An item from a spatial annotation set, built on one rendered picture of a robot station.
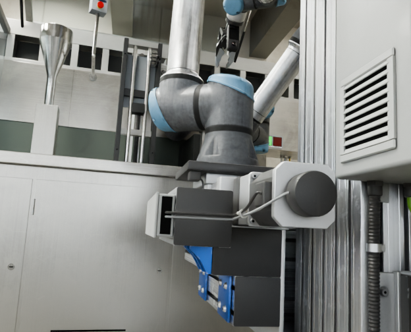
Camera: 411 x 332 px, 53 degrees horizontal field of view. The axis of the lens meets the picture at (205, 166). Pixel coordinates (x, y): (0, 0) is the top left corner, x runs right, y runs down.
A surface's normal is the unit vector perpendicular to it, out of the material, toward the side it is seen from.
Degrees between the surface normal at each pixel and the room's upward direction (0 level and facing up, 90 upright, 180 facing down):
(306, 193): 90
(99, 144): 90
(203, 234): 90
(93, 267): 90
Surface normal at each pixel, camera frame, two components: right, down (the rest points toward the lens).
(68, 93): 0.27, -0.13
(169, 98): -0.36, -0.22
